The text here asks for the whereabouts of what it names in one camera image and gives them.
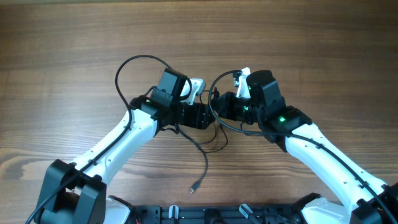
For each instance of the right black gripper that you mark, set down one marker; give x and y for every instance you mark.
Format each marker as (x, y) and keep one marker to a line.
(227, 112)

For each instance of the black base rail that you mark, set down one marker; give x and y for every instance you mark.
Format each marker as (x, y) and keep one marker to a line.
(267, 214)

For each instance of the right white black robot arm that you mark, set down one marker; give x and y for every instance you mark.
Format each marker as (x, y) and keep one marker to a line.
(364, 198)

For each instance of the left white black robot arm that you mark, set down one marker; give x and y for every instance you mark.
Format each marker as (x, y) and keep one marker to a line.
(76, 192)

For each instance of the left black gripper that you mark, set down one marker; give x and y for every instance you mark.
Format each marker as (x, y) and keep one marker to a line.
(199, 116)

